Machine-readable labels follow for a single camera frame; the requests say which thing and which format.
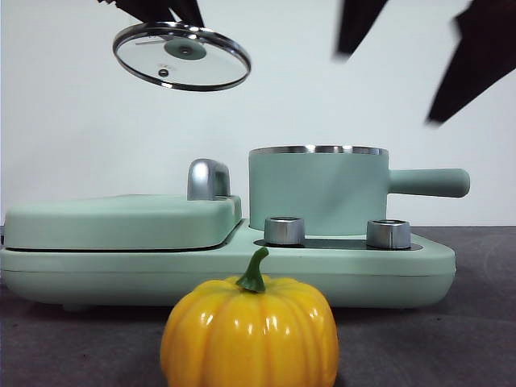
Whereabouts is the glass lid with green knob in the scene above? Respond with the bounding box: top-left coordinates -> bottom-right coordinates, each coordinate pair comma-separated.
112,22 -> 252,92

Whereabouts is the yellow pumpkin with green stem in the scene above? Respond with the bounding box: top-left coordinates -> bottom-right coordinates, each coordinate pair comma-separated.
160,247 -> 339,387

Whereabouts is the silver control knob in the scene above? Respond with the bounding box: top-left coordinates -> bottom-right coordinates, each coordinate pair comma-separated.
365,219 -> 411,250
263,216 -> 306,247

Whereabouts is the mint green breakfast machine base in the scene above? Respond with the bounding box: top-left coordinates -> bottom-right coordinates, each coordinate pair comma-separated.
0,219 -> 456,314

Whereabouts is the mint green pot with handle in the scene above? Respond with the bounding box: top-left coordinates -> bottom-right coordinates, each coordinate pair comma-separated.
248,144 -> 472,238

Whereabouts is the green hinged cover, silver handle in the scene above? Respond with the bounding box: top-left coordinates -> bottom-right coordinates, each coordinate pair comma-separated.
2,159 -> 243,252

